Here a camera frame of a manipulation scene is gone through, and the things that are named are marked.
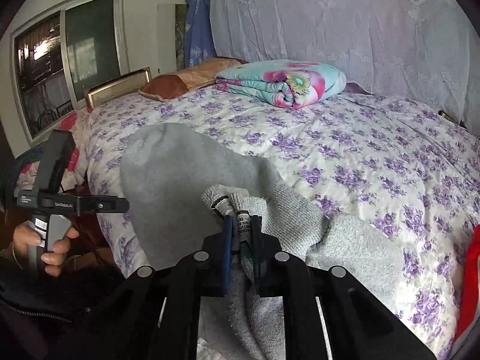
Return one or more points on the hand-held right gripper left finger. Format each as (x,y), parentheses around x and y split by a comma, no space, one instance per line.
(227,255)

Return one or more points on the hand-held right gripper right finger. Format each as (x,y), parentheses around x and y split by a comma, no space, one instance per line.
(258,258)

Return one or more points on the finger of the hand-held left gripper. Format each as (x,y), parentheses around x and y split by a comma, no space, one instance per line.
(112,204)

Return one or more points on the grey sweatshirt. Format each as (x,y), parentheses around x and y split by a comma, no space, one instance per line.
(168,180)

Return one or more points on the person's left forearm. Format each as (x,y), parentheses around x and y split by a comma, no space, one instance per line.
(45,307)

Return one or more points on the person's left hand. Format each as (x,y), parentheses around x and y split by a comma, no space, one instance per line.
(56,249)

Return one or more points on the pink red floral cloth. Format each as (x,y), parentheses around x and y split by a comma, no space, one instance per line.
(73,165)

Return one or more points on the gold bed headboard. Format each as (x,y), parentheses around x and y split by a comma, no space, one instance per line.
(112,88)

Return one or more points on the brown satin pillow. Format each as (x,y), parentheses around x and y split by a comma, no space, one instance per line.
(176,80)

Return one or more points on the bed with purple floral sheet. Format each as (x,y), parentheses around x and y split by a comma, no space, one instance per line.
(375,157)

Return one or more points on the white board panel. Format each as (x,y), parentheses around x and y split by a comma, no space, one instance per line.
(167,37)

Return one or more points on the dark marbled picture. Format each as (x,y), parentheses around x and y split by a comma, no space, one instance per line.
(180,37)

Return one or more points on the folded turquoise pink floral quilt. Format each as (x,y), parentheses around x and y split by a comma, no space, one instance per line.
(285,82)

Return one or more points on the blue printed cloth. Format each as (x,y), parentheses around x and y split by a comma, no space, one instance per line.
(197,26)

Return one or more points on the red garment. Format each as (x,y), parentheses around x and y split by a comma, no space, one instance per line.
(470,288)

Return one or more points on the white lace curtain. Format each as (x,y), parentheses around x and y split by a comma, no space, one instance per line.
(337,26)

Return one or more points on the window with grey frame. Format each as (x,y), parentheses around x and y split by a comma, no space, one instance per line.
(86,45)

